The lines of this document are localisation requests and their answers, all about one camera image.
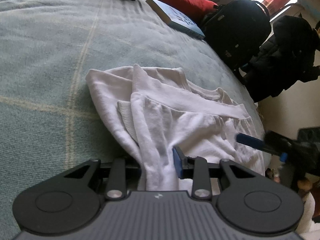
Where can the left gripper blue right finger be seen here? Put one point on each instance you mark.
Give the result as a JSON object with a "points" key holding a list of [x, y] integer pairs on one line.
{"points": [[196, 169]]}

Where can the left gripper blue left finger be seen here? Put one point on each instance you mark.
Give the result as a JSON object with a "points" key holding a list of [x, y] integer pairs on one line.
{"points": [[122, 172]]}

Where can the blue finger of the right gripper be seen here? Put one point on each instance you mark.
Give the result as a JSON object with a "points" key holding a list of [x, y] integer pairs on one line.
{"points": [[251, 141]]}

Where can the white printed sweatshirt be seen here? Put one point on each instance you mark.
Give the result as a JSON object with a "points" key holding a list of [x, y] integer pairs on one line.
{"points": [[149, 111]]}

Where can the dark hanging coat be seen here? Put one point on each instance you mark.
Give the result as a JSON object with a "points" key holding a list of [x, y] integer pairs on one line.
{"points": [[286, 57]]}

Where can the black backpack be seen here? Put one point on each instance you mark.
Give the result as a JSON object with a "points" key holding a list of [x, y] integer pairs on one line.
{"points": [[236, 31]]}

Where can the light blue book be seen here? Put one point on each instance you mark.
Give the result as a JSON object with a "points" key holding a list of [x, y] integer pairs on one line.
{"points": [[176, 19]]}

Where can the green quilted bed cover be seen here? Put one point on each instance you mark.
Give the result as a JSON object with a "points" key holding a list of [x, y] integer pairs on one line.
{"points": [[48, 121]]}

